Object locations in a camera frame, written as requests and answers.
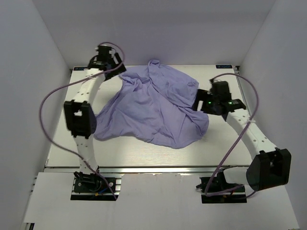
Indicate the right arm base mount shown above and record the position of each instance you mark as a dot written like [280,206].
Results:
[219,184]

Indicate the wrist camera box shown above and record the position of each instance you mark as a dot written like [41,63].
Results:
[104,53]
[220,90]

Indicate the white front cover board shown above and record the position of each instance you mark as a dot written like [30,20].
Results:
[153,202]

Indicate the lilac zip jacket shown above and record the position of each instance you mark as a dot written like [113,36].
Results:
[154,105]

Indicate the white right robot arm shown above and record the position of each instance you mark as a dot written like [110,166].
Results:
[270,165]

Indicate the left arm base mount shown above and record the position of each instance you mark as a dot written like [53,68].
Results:
[91,187]

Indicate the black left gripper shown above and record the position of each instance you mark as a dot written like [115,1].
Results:
[118,70]

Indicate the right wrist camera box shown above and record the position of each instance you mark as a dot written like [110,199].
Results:
[220,90]

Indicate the dark table corner label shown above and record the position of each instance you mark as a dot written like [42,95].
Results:
[224,66]

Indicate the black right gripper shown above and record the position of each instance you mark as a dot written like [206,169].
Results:
[201,96]

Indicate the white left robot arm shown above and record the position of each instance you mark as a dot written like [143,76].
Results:
[79,116]

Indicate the aluminium table front rail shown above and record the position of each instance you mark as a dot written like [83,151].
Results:
[135,169]

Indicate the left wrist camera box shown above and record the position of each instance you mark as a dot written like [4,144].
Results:
[104,53]

